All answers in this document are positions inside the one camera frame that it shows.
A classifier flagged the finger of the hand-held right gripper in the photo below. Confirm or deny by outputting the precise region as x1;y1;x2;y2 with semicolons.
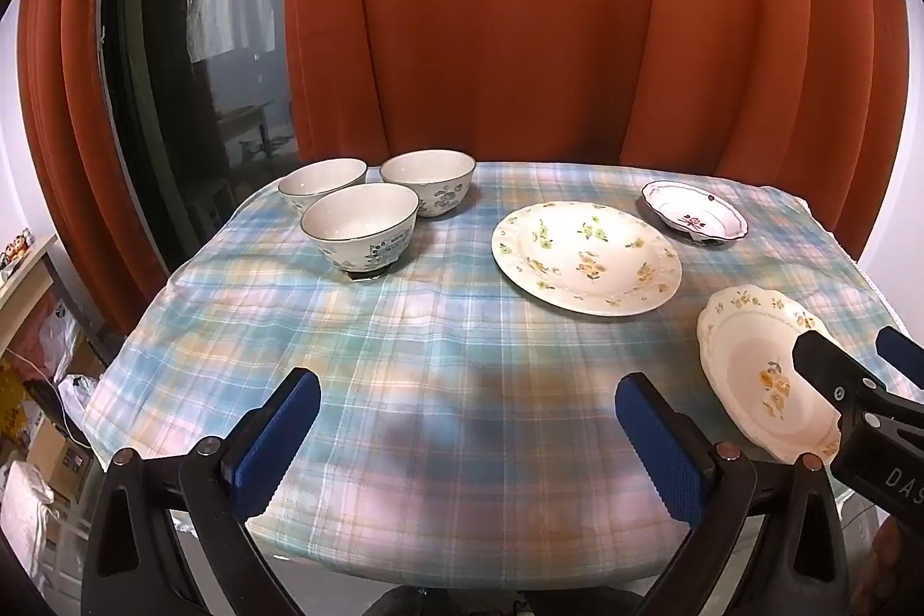
875;326;924;387
792;331;886;422

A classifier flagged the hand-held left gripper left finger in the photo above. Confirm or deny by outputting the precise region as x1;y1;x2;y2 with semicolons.
79;367;323;616

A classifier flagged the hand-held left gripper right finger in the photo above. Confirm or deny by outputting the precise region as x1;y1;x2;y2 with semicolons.
616;372;851;616

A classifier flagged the scalloped plate with yellow flowers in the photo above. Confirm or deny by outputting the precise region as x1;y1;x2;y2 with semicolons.
696;285;844;464

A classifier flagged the large round floral plate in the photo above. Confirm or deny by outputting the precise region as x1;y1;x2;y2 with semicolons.
491;201;683;318

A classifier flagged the small red-rimmed plate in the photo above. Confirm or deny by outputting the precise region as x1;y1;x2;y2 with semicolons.
642;180;750;246

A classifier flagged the white bowl with blue flowers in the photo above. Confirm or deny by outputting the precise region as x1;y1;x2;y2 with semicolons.
278;158;368;219
379;149;476;219
300;183;420;280

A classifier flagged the person's right hand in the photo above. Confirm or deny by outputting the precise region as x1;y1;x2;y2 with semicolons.
855;518;924;616

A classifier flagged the plaid tablecloth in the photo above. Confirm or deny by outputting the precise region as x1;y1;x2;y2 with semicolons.
83;160;915;588

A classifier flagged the cardboard box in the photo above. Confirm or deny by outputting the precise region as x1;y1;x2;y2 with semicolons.
27;420;96;488

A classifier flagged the pink and white plastic bag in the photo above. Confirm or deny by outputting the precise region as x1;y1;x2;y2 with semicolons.
13;297;82;373

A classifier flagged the large white sack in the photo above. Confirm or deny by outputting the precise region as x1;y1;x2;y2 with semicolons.
0;461;57;583

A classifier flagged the yellow bag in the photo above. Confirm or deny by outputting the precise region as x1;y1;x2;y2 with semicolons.
0;362;31;447

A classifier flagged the wooden shelf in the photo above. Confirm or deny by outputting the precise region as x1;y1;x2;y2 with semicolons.
0;233;60;318

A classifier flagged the small wooden table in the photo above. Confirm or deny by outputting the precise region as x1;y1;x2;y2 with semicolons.
215;100;291;164

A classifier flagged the glass window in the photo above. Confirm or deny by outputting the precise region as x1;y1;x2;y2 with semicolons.
97;0;299;274

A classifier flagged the narrow orange curtain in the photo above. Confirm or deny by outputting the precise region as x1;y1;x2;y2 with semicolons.
17;0;190;318

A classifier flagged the wide orange curtain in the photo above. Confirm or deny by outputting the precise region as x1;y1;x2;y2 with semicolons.
284;0;908;260

